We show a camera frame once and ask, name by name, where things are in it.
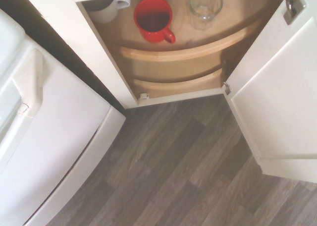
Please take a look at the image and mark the white cabinet door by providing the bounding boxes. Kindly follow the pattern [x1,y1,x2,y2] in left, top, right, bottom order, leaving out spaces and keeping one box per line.
[230,0,317,183]

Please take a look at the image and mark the empty wooden rotating shelf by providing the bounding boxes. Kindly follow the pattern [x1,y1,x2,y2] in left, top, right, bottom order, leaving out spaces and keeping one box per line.
[133,66,223,98]

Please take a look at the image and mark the wooden rotating shelf with mugs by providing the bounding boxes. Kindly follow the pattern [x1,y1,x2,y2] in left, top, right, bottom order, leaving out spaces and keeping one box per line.
[87,0,263,62]

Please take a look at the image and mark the small metal door hinge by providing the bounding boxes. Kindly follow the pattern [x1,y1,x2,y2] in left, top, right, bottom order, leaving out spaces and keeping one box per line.
[222,81,232,96]

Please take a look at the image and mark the red ceramic mug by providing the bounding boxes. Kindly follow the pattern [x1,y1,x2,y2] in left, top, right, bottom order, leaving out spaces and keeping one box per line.
[133,0,176,44]

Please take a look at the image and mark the white ceramic mug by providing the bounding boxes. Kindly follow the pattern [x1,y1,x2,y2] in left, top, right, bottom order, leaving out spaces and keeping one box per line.
[85,0,131,24]

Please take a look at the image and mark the clear drinking glass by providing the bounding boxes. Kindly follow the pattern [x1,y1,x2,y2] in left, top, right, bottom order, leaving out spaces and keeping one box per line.
[188,0,223,31]

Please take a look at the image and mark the white kitchen appliance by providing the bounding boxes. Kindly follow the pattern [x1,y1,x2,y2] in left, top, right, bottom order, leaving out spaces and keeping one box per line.
[0,8,127,226]

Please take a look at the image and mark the large metal door hinge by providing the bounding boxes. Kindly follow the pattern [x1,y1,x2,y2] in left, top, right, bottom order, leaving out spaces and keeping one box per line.
[279,0,307,26]

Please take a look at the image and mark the white cabinet frame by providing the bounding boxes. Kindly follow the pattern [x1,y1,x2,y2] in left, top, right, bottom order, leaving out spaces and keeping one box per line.
[20,0,226,110]

